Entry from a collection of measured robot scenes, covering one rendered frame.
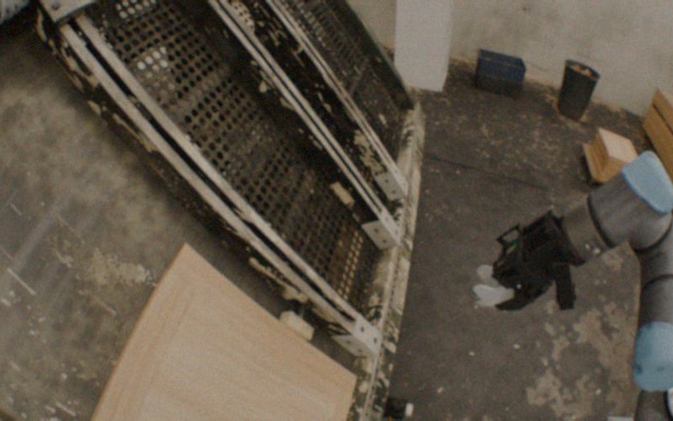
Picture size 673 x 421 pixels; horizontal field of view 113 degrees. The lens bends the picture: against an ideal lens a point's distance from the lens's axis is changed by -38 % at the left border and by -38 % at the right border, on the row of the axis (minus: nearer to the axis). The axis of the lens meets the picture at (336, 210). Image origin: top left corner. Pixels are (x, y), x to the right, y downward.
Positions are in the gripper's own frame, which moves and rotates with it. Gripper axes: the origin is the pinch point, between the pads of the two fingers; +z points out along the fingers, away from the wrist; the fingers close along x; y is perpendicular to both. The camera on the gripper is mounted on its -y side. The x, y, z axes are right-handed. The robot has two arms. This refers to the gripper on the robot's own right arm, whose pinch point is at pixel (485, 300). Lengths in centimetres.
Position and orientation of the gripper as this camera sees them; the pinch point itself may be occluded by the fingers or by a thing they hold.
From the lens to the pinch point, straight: 59.8
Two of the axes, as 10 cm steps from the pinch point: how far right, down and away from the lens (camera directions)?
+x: -3.8, 6.7, -6.4
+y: -8.3, -5.5, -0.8
